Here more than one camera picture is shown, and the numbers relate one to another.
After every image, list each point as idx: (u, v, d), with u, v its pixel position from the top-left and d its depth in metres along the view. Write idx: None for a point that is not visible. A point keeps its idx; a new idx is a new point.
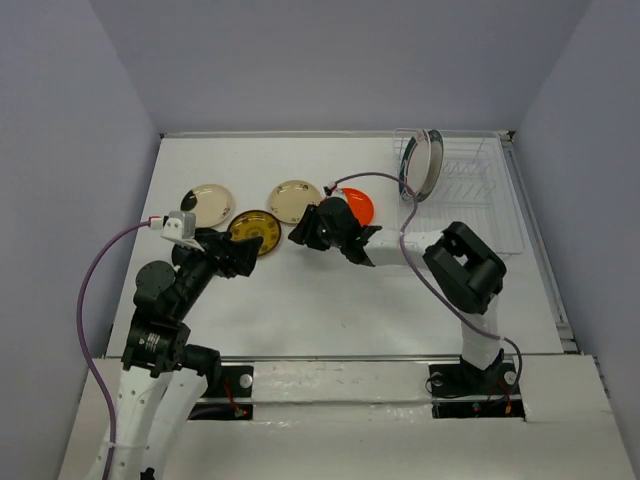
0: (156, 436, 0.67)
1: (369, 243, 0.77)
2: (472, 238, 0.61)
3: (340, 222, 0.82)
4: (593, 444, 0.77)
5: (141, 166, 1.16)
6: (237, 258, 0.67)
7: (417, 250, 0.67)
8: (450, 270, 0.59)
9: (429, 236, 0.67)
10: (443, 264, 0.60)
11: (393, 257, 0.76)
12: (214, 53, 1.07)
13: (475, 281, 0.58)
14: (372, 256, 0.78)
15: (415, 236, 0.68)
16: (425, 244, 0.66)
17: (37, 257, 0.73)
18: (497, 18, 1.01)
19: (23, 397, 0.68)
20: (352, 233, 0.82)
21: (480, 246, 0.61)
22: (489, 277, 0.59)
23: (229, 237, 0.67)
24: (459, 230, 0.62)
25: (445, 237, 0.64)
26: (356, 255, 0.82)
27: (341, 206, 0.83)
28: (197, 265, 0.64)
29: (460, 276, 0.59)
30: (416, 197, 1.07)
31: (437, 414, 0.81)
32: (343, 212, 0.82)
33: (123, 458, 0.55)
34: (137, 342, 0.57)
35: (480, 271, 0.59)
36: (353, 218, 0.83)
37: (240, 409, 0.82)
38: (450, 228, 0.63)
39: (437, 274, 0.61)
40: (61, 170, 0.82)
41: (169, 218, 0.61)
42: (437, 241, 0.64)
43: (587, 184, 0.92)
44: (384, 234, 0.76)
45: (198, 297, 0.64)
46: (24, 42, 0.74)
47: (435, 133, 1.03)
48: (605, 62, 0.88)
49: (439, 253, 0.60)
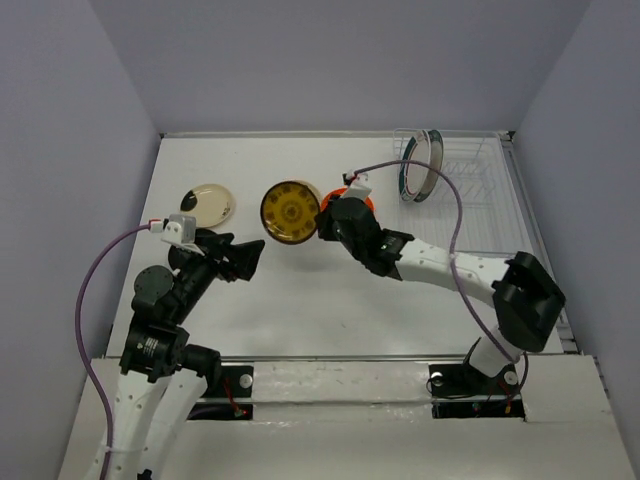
0: (154, 435, 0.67)
1: (403, 258, 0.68)
2: (540, 275, 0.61)
3: (361, 228, 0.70)
4: (592, 444, 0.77)
5: (141, 167, 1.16)
6: (238, 262, 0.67)
7: (474, 278, 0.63)
8: (523, 309, 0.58)
9: (489, 264, 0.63)
10: (517, 301, 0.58)
11: (433, 277, 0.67)
12: (215, 52, 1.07)
13: (543, 321, 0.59)
14: (404, 272, 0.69)
15: (471, 262, 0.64)
16: (485, 274, 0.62)
17: (36, 257, 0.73)
18: (497, 17, 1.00)
19: (23, 398, 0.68)
20: (375, 237, 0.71)
21: (546, 281, 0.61)
22: (553, 314, 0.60)
23: (229, 241, 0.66)
24: (528, 264, 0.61)
25: (509, 268, 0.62)
26: (381, 267, 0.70)
27: (362, 208, 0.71)
28: (197, 268, 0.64)
29: (532, 317, 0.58)
30: (416, 197, 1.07)
31: (436, 414, 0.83)
32: (364, 218, 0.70)
33: (120, 461, 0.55)
34: (135, 346, 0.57)
35: (547, 309, 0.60)
36: (376, 223, 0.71)
37: (240, 409, 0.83)
38: (517, 259, 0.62)
39: (506, 311, 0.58)
40: (59, 169, 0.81)
41: (169, 221, 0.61)
42: (503, 274, 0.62)
43: (587, 184, 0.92)
44: (422, 249, 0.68)
45: (198, 300, 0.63)
46: (25, 42, 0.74)
47: (434, 133, 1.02)
48: (605, 62, 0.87)
49: (512, 292, 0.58)
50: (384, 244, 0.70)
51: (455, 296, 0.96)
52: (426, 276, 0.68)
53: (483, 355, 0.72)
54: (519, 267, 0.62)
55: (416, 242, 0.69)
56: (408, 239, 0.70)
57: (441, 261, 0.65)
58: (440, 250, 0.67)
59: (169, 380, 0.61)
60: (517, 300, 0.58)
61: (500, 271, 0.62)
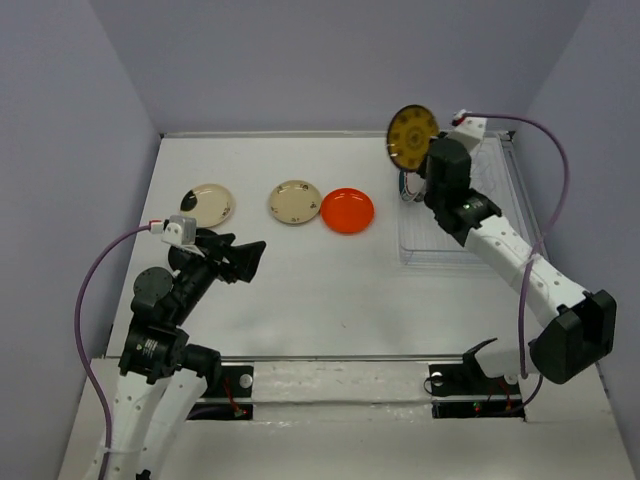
0: (154, 436, 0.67)
1: (480, 230, 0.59)
2: (608, 321, 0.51)
3: (450, 176, 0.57)
4: (592, 444, 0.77)
5: (141, 167, 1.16)
6: (238, 265, 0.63)
7: (541, 290, 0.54)
8: (571, 347, 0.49)
9: (565, 285, 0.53)
10: (572, 339, 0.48)
11: (499, 263, 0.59)
12: (215, 52, 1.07)
13: (578, 362, 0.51)
14: (472, 241, 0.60)
15: (548, 274, 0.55)
16: (554, 293, 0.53)
17: (37, 257, 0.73)
18: (497, 17, 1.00)
19: (23, 398, 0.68)
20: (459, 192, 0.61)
21: (607, 329, 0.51)
22: (590, 359, 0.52)
23: (230, 243, 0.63)
24: (603, 304, 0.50)
25: (586, 300, 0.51)
26: (450, 225, 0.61)
27: (464, 155, 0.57)
28: (197, 270, 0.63)
29: (573, 355, 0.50)
30: (416, 197, 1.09)
31: (436, 414, 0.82)
32: (460, 167, 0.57)
33: (118, 462, 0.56)
34: (134, 347, 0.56)
35: (589, 353, 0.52)
36: (468, 177, 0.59)
37: (240, 409, 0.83)
38: (597, 295, 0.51)
39: (552, 337, 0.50)
40: (59, 169, 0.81)
41: (170, 222, 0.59)
42: (574, 303, 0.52)
43: (588, 183, 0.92)
44: (504, 232, 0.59)
45: (197, 302, 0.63)
46: (25, 42, 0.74)
47: None
48: (605, 62, 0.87)
49: (574, 325, 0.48)
50: (466, 204, 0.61)
51: (455, 296, 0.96)
52: (493, 260, 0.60)
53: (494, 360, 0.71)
54: (595, 304, 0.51)
55: (501, 220, 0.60)
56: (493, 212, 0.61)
57: (518, 255, 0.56)
58: (522, 242, 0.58)
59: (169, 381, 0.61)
60: (574, 336, 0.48)
61: (572, 298, 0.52)
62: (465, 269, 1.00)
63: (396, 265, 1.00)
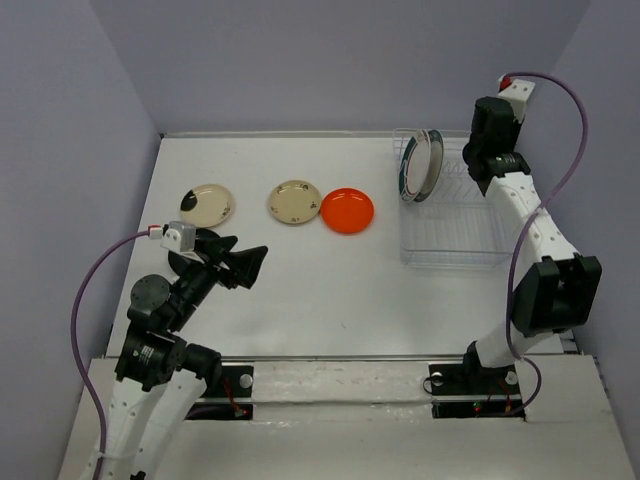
0: (150, 438, 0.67)
1: (504, 179, 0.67)
2: (588, 287, 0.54)
3: (489, 123, 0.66)
4: (591, 443, 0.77)
5: (141, 167, 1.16)
6: (238, 271, 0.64)
7: (534, 239, 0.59)
8: (542, 294, 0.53)
9: (560, 243, 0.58)
10: (546, 286, 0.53)
11: (510, 213, 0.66)
12: (215, 52, 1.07)
13: (545, 315, 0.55)
14: (493, 190, 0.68)
15: (547, 230, 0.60)
16: (544, 245, 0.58)
17: (37, 258, 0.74)
18: (497, 17, 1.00)
19: (23, 399, 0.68)
20: (496, 145, 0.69)
21: (587, 295, 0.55)
22: (560, 320, 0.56)
23: (230, 250, 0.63)
24: (589, 268, 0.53)
25: (571, 261, 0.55)
26: (480, 170, 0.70)
27: (506, 109, 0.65)
28: (196, 275, 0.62)
29: (541, 304, 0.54)
30: (416, 197, 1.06)
31: (436, 414, 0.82)
32: (499, 117, 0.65)
33: (111, 467, 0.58)
34: (131, 353, 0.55)
35: (559, 311, 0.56)
36: (506, 131, 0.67)
37: (241, 409, 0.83)
38: (583, 257, 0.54)
39: (530, 282, 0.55)
40: (59, 169, 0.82)
41: (169, 229, 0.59)
42: (560, 259, 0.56)
43: (588, 184, 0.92)
44: (522, 187, 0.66)
45: (196, 309, 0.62)
46: (25, 42, 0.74)
47: (435, 133, 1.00)
48: (606, 62, 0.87)
49: (551, 273, 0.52)
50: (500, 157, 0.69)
51: (455, 296, 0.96)
52: (504, 209, 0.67)
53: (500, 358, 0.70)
54: (579, 265, 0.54)
55: (526, 177, 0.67)
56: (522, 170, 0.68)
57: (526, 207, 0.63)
58: (535, 200, 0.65)
59: (165, 388, 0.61)
60: (549, 283, 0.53)
61: (560, 253, 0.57)
62: (465, 269, 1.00)
63: (396, 265, 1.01)
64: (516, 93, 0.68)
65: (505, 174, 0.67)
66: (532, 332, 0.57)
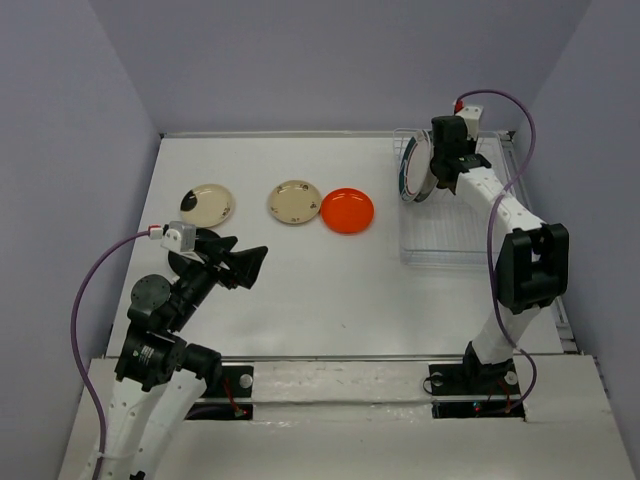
0: (149, 438, 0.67)
1: (467, 175, 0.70)
2: (561, 252, 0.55)
3: (446, 132, 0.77)
4: (591, 443, 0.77)
5: (141, 167, 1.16)
6: (238, 272, 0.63)
7: (503, 217, 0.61)
8: (518, 264, 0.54)
9: (527, 216, 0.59)
10: (520, 253, 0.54)
11: (479, 203, 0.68)
12: (215, 53, 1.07)
13: (528, 285, 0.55)
14: (461, 186, 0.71)
15: (514, 207, 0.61)
16: (513, 220, 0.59)
17: (37, 258, 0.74)
18: (497, 17, 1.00)
19: (23, 398, 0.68)
20: (456, 151, 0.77)
21: (562, 260, 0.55)
22: (544, 289, 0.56)
23: (230, 251, 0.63)
24: (557, 233, 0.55)
25: (540, 231, 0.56)
26: (445, 172, 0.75)
27: (458, 119, 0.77)
28: (197, 276, 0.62)
29: (521, 273, 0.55)
30: (416, 197, 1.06)
31: (436, 414, 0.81)
32: (452, 125, 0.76)
33: (111, 467, 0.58)
34: (131, 353, 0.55)
35: (541, 281, 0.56)
36: (462, 137, 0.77)
37: (241, 409, 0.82)
38: (550, 225, 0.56)
39: (505, 255, 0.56)
40: (59, 169, 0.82)
41: (170, 229, 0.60)
42: (529, 229, 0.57)
43: (588, 183, 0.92)
44: (486, 177, 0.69)
45: (196, 309, 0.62)
46: (25, 43, 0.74)
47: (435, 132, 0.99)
48: (604, 63, 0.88)
49: (521, 240, 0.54)
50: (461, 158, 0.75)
51: (455, 295, 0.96)
52: (474, 201, 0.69)
53: (497, 354, 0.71)
54: (548, 234, 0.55)
55: (490, 171, 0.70)
56: (485, 166, 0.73)
57: (491, 192, 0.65)
58: (501, 186, 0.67)
59: (165, 389, 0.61)
60: (521, 250, 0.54)
61: (529, 225, 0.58)
62: (464, 269, 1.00)
63: (396, 264, 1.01)
64: (470, 113, 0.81)
65: (469, 170, 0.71)
66: (521, 307, 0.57)
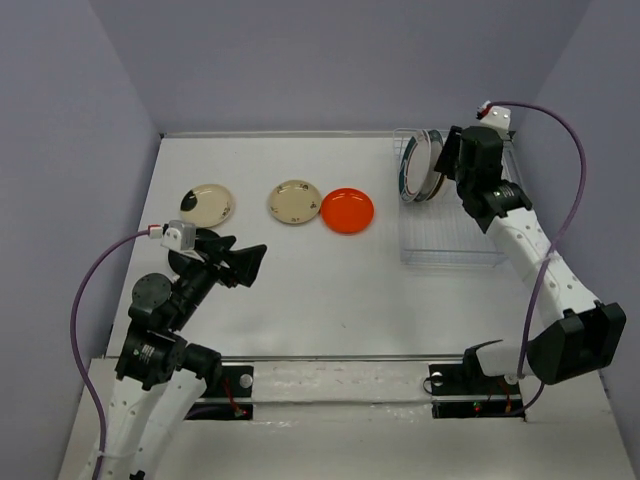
0: (149, 437, 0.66)
1: (507, 220, 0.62)
2: (614, 336, 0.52)
3: (481, 159, 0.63)
4: (592, 443, 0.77)
5: (141, 167, 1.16)
6: (238, 270, 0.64)
7: (550, 289, 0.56)
8: (567, 352, 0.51)
9: (577, 291, 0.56)
10: (573, 344, 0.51)
11: (516, 255, 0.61)
12: (215, 53, 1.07)
13: (571, 366, 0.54)
14: (495, 228, 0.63)
15: (563, 278, 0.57)
16: (563, 296, 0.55)
17: (38, 257, 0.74)
18: (497, 18, 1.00)
19: (23, 398, 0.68)
20: (489, 180, 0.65)
21: (612, 342, 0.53)
22: (585, 366, 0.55)
23: (230, 249, 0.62)
24: (615, 320, 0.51)
25: (597, 313, 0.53)
26: (477, 206, 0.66)
27: (495, 139, 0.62)
28: (196, 274, 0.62)
29: (567, 358, 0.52)
30: (417, 197, 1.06)
31: (436, 414, 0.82)
32: (489, 150, 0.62)
33: (111, 466, 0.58)
34: (131, 352, 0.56)
35: (583, 360, 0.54)
36: (499, 162, 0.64)
37: (241, 409, 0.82)
38: (606, 308, 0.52)
39: (553, 338, 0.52)
40: (59, 168, 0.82)
41: (169, 228, 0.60)
42: (583, 310, 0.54)
43: (587, 183, 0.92)
44: (529, 226, 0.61)
45: (196, 307, 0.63)
46: (25, 42, 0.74)
47: (435, 133, 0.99)
48: (604, 63, 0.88)
49: (577, 331, 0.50)
50: (497, 191, 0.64)
51: (455, 296, 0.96)
52: (511, 250, 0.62)
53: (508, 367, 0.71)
54: (603, 317, 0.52)
55: (529, 213, 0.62)
56: (522, 205, 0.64)
57: (538, 252, 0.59)
58: (544, 240, 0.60)
59: (164, 388, 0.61)
60: (575, 342, 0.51)
61: (579, 304, 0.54)
62: (464, 269, 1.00)
63: (396, 264, 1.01)
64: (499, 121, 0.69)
65: (507, 211, 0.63)
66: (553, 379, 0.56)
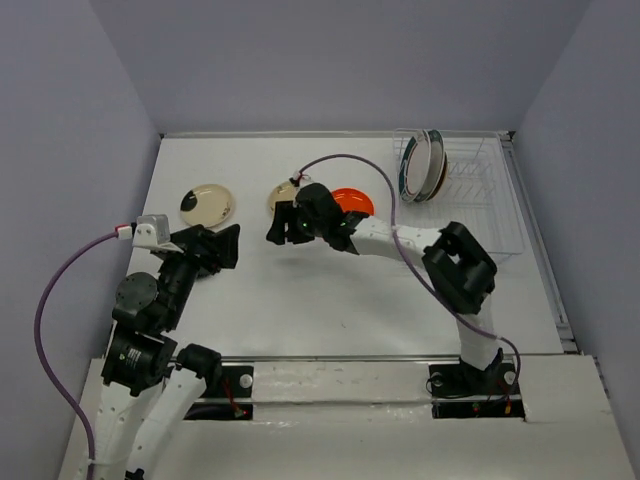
0: (148, 436, 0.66)
1: (357, 233, 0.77)
2: (469, 240, 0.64)
3: (320, 209, 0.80)
4: (592, 444, 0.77)
5: (141, 167, 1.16)
6: (219, 252, 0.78)
7: (412, 246, 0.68)
8: (449, 275, 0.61)
9: (425, 233, 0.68)
10: (443, 265, 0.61)
11: (384, 249, 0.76)
12: (215, 53, 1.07)
13: (469, 282, 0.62)
14: (359, 244, 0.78)
15: (412, 233, 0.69)
16: (419, 241, 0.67)
17: (38, 257, 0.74)
18: (497, 18, 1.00)
19: (23, 398, 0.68)
20: (336, 218, 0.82)
21: (474, 248, 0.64)
22: (482, 277, 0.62)
23: (208, 233, 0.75)
24: (458, 231, 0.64)
25: (443, 236, 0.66)
26: (339, 241, 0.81)
27: (322, 191, 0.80)
28: (178, 267, 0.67)
29: (457, 279, 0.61)
30: (416, 198, 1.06)
31: (436, 414, 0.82)
32: (323, 199, 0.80)
33: (102, 473, 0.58)
34: (117, 357, 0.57)
35: (473, 273, 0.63)
36: (335, 204, 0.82)
37: (240, 409, 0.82)
38: (449, 228, 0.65)
39: (435, 276, 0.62)
40: (58, 169, 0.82)
41: (140, 225, 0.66)
42: (435, 241, 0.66)
43: (588, 184, 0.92)
44: (373, 225, 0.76)
45: (186, 300, 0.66)
46: (24, 41, 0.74)
47: (434, 133, 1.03)
48: (604, 63, 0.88)
49: (436, 255, 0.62)
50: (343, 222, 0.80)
51: None
52: (378, 249, 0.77)
53: (483, 351, 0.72)
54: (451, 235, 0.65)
55: (372, 218, 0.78)
56: (364, 216, 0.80)
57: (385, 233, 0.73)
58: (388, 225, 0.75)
59: (155, 390, 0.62)
60: (442, 262, 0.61)
61: (433, 238, 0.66)
62: None
63: (395, 264, 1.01)
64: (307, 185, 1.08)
65: (356, 227, 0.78)
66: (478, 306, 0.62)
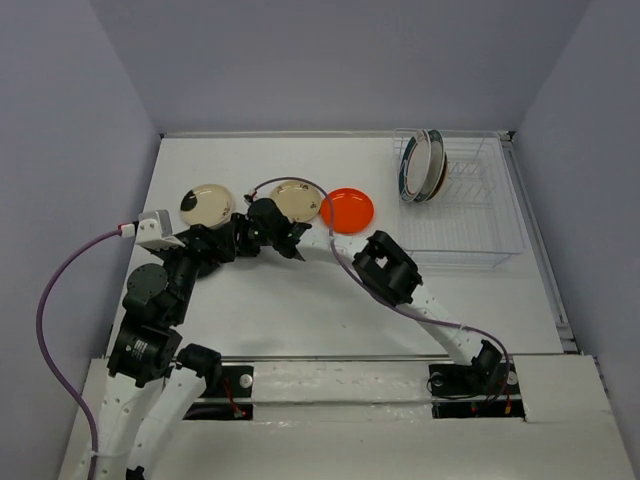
0: (148, 434, 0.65)
1: (302, 242, 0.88)
2: (392, 245, 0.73)
3: (269, 221, 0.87)
4: (592, 443, 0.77)
5: (141, 167, 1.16)
6: (218, 244, 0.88)
7: (347, 252, 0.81)
8: (376, 276, 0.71)
9: (355, 240, 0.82)
10: (370, 268, 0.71)
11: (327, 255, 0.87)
12: (215, 53, 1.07)
13: (394, 280, 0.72)
14: (304, 251, 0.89)
15: (344, 241, 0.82)
16: (351, 246, 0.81)
17: (37, 256, 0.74)
18: (496, 18, 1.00)
19: (22, 397, 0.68)
20: (283, 229, 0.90)
21: (397, 251, 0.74)
22: (405, 275, 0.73)
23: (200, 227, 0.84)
24: (382, 238, 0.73)
25: (369, 243, 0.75)
26: (287, 249, 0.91)
27: (269, 206, 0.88)
28: (182, 262, 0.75)
29: (382, 279, 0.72)
30: (416, 197, 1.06)
31: (436, 414, 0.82)
32: (272, 213, 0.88)
33: (105, 465, 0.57)
34: (124, 348, 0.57)
35: (397, 272, 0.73)
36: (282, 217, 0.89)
37: (240, 409, 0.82)
38: (374, 236, 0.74)
39: (365, 278, 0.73)
40: (58, 168, 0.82)
41: (143, 222, 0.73)
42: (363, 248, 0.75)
43: (587, 184, 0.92)
44: (315, 235, 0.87)
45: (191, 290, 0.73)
46: (23, 42, 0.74)
47: (435, 133, 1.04)
48: (603, 64, 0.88)
49: (363, 260, 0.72)
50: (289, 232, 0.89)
51: (455, 295, 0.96)
52: (321, 255, 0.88)
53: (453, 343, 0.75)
54: (376, 242, 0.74)
55: (314, 228, 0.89)
56: (308, 227, 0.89)
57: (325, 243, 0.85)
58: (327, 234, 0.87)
59: (159, 384, 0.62)
60: (369, 266, 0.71)
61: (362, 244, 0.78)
62: (463, 269, 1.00)
63: None
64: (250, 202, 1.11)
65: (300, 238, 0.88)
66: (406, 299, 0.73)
